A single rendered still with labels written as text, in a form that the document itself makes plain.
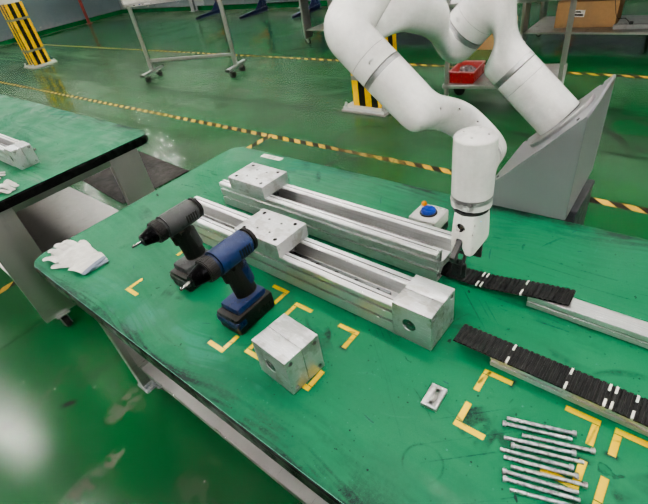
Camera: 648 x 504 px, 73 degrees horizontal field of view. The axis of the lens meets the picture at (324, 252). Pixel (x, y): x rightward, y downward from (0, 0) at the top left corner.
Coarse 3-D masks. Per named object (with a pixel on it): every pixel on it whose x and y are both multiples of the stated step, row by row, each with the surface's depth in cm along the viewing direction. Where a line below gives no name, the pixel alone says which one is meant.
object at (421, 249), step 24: (240, 192) 141; (288, 192) 136; (312, 192) 132; (288, 216) 131; (312, 216) 123; (336, 216) 119; (360, 216) 121; (384, 216) 116; (336, 240) 122; (360, 240) 115; (384, 240) 109; (408, 240) 106; (432, 240) 109; (408, 264) 108; (432, 264) 103
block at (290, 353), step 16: (288, 320) 89; (256, 336) 87; (272, 336) 86; (288, 336) 86; (304, 336) 85; (256, 352) 88; (272, 352) 83; (288, 352) 83; (304, 352) 84; (320, 352) 88; (272, 368) 87; (288, 368) 82; (304, 368) 86; (320, 368) 90; (288, 384) 85; (304, 384) 88
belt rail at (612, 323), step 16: (528, 304) 95; (544, 304) 92; (560, 304) 91; (576, 304) 90; (592, 304) 89; (576, 320) 89; (592, 320) 87; (608, 320) 86; (624, 320) 85; (640, 320) 85; (624, 336) 84; (640, 336) 82
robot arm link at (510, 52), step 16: (464, 0) 113; (480, 0) 109; (496, 0) 107; (512, 0) 109; (464, 16) 113; (480, 16) 111; (496, 16) 109; (512, 16) 110; (464, 32) 115; (480, 32) 114; (496, 32) 111; (512, 32) 112; (496, 48) 112; (512, 48) 112; (528, 48) 114; (496, 64) 114; (512, 64) 113; (496, 80) 117
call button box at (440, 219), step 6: (420, 210) 120; (438, 210) 119; (444, 210) 119; (414, 216) 118; (420, 216) 118; (426, 216) 117; (432, 216) 117; (438, 216) 117; (444, 216) 118; (420, 222) 117; (426, 222) 116; (432, 222) 115; (438, 222) 116; (444, 222) 119; (444, 228) 120
